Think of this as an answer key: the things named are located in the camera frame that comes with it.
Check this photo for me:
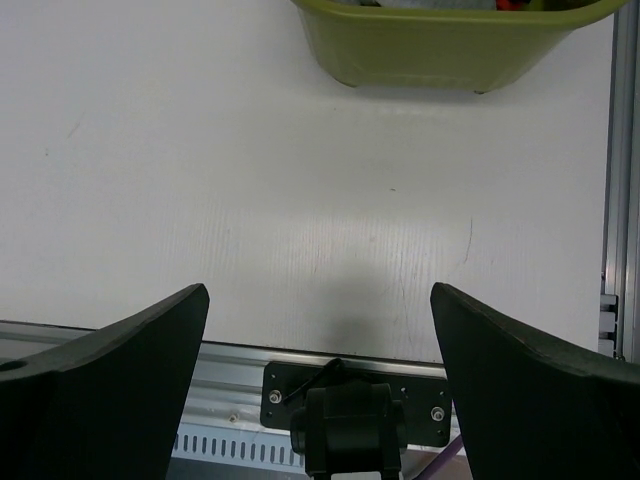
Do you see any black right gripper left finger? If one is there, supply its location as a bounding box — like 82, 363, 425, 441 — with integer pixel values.
1, 284, 209, 479

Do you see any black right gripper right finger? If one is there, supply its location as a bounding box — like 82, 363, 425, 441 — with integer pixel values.
430, 283, 639, 479

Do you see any red tank top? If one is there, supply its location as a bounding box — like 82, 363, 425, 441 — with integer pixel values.
495, 0, 530, 11

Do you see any grey tank top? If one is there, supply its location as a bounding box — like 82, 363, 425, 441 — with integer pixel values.
344, 0, 497, 11

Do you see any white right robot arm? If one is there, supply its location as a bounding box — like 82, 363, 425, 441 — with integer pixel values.
1, 283, 639, 479

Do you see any olive green plastic bin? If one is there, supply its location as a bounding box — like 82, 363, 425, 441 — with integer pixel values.
295, 1, 624, 93

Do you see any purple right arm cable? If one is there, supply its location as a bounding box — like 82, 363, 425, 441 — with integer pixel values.
414, 439, 466, 480

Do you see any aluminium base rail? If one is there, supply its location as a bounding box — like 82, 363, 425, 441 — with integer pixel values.
0, 319, 466, 436

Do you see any white slotted cable duct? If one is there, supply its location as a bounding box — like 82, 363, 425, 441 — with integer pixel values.
172, 423, 305, 474

